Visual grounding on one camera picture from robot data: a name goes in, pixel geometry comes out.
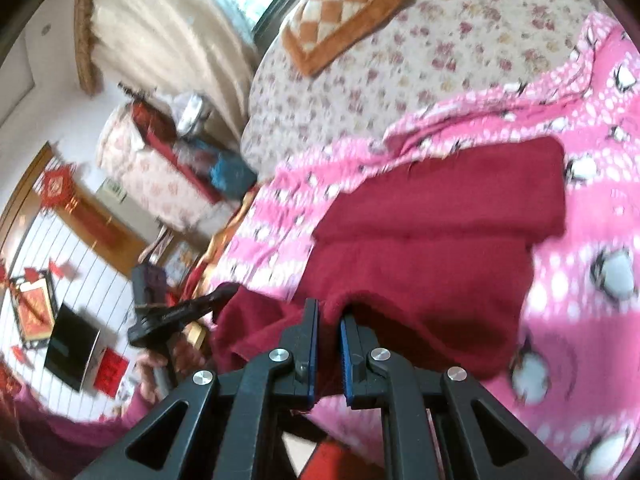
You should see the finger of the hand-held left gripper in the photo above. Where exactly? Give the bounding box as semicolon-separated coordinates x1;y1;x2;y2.
165;282;242;327

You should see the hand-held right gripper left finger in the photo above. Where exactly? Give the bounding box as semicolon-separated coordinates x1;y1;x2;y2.
75;299;321;480

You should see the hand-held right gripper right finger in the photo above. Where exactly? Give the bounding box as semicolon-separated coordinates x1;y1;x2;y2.
340;312;581;480

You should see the dark red sweater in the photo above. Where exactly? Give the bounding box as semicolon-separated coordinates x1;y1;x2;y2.
212;136;568;411

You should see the person's left forearm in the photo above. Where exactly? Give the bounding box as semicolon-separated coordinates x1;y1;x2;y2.
15;385;156;458

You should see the person's left hand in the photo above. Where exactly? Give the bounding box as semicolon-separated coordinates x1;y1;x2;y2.
134;337;207;403

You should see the yellow cloth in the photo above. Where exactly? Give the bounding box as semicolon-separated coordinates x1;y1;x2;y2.
207;187;261;263

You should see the red paper square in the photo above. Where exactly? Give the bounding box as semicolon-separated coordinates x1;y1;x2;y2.
92;350;130;398

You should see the black television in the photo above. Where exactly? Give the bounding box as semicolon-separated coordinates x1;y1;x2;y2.
44;302;101;393

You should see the floral covered armchair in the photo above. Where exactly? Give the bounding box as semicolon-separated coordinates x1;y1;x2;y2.
97;100;236;231

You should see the red framed picture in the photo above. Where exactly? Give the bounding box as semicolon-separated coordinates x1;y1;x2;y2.
10;270;56;351

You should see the blue plastic bag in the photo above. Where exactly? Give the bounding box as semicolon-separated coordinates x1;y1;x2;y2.
210;155;258;197

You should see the red cloth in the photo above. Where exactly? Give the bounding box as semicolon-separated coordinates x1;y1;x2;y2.
131;100;226;206

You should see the silver pot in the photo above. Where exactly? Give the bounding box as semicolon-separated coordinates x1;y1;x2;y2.
175;91;208;138

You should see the pink penguin print blanket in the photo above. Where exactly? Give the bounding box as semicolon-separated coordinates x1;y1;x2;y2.
210;12;640;480

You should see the beige curtain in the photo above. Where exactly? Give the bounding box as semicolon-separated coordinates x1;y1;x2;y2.
74;0;261;136

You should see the floral bedsheet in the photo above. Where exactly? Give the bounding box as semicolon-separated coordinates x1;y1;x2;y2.
240;0;616;181

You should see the orange patterned cushion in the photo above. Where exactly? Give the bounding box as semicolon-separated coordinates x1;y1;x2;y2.
281;0;416;78

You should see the red knot wall decoration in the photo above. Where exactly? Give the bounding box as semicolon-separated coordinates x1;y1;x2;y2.
40;162;78;211

